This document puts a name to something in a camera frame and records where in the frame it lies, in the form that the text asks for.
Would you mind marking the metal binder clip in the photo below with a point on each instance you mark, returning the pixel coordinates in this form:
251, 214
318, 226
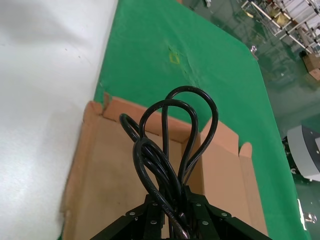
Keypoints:
310, 218

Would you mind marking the green table cloth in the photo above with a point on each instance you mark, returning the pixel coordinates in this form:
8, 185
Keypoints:
155, 37

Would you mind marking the white pipe rack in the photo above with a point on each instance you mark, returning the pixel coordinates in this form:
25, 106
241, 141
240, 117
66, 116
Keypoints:
285, 32

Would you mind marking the white tower robot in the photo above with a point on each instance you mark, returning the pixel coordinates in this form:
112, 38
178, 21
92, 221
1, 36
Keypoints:
307, 150

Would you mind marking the cardboard box with torn rim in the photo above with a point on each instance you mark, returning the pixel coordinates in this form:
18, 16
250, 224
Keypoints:
107, 162

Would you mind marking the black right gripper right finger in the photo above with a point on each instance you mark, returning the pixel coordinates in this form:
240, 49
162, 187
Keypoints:
212, 225

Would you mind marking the open cardboard box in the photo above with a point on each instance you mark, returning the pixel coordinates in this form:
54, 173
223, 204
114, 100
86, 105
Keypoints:
312, 62

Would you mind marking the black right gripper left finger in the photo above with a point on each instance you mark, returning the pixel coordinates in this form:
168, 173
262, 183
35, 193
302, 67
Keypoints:
147, 225

